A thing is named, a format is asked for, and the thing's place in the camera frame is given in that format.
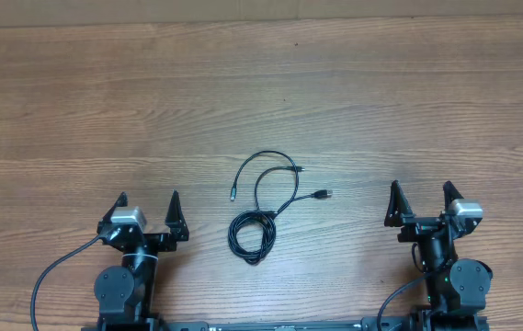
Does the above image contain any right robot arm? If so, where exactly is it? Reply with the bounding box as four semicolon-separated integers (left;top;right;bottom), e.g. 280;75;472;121
375;180;494;330

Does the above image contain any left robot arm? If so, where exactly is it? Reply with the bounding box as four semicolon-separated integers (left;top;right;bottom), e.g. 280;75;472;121
94;191;189;330

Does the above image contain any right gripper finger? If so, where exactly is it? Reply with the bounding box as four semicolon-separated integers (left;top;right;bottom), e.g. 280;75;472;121
384;180;414;227
443;181;463;211

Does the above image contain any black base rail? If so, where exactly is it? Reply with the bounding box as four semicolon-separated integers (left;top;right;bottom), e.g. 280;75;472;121
81;315;490;331

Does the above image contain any black USB-A cable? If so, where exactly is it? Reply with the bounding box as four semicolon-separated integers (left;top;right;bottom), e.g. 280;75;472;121
227;165;334;267

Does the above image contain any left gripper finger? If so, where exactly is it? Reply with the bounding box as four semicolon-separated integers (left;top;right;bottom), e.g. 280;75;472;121
103;191;128;222
165;190;189;241

